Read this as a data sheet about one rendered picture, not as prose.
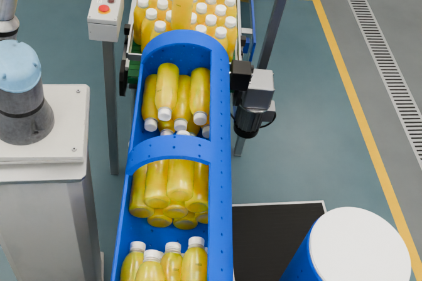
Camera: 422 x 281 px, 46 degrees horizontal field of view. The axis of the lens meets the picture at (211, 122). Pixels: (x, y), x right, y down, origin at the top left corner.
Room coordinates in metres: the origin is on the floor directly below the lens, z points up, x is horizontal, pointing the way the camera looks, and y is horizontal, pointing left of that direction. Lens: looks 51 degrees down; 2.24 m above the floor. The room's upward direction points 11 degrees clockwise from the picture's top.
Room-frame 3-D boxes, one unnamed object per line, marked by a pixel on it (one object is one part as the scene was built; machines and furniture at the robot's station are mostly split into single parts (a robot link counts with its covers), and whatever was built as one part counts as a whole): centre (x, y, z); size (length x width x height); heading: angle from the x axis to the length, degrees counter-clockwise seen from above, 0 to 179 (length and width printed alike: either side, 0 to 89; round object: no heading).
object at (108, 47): (1.38, 0.44, 0.50); 0.04 x 0.04 x 1.00; 8
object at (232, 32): (1.42, 0.00, 0.99); 0.07 x 0.07 x 0.18
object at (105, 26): (1.38, 0.44, 1.05); 0.20 x 0.10 x 0.10; 8
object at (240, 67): (1.29, -0.06, 0.95); 0.10 x 0.07 x 0.10; 98
